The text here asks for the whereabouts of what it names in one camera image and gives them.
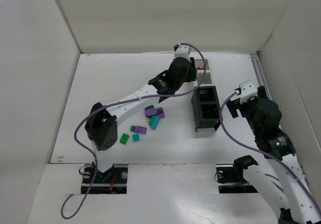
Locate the aluminium rail at table edge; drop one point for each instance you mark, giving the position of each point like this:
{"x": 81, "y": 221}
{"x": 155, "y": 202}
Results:
{"x": 259, "y": 72}

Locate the small teal square lego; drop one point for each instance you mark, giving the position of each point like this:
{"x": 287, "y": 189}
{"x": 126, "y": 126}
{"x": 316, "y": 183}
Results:
{"x": 136, "y": 137}

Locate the dark green studded lego brick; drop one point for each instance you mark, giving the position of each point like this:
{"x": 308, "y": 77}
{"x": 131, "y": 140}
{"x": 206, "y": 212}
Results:
{"x": 149, "y": 107}

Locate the purple oval lego piece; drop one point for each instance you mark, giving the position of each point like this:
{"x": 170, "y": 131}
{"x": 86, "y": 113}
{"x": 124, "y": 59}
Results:
{"x": 150, "y": 112}

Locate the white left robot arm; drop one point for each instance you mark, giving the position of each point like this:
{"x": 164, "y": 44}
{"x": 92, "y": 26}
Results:
{"x": 101, "y": 128}

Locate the white double-bin container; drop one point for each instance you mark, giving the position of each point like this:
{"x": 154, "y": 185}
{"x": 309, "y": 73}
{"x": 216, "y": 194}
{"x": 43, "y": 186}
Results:
{"x": 200, "y": 78}

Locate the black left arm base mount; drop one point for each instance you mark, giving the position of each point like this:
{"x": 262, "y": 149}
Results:
{"x": 113, "y": 181}

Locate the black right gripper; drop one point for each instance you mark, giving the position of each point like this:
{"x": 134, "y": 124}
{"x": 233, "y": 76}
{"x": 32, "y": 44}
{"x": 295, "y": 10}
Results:
{"x": 235, "y": 106}

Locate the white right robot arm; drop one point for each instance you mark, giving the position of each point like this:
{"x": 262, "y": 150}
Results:
{"x": 293, "y": 201}

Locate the purple rounded lego brick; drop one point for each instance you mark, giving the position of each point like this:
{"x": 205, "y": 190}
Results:
{"x": 140, "y": 130}

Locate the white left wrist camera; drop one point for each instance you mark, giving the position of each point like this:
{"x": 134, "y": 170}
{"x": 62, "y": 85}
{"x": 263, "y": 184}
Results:
{"x": 182, "y": 51}

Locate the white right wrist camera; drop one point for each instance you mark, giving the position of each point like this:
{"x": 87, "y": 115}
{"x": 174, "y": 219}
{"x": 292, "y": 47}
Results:
{"x": 247, "y": 91}

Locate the green sloped lego brick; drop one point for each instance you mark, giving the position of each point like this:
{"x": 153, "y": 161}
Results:
{"x": 124, "y": 139}

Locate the green curved lego piece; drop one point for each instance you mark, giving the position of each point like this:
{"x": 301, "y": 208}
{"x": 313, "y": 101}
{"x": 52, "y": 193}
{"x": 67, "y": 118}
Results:
{"x": 151, "y": 120}

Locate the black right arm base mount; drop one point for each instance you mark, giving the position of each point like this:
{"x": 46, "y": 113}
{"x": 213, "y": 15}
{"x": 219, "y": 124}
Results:
{"x": 229, "y": 182}

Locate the purple square lego brick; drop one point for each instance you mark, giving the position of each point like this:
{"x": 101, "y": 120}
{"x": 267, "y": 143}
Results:
{"x": 160, "y": 112}

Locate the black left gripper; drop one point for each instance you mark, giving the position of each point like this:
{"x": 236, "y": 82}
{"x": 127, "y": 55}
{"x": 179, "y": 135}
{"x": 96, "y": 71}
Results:
{"x": 191, "y": 68}

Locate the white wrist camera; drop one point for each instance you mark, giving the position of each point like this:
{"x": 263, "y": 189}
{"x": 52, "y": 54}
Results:
{"x": 182, "y": 51}
{"x": 247, "y": 91}

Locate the teal long lego brick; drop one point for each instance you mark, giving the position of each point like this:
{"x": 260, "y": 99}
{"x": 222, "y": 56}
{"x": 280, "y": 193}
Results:
{"x": 155, "y": 124}

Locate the black double-bin container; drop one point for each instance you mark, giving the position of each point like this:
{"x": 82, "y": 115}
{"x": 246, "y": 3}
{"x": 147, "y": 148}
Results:
{"x": 206, "y": 108}

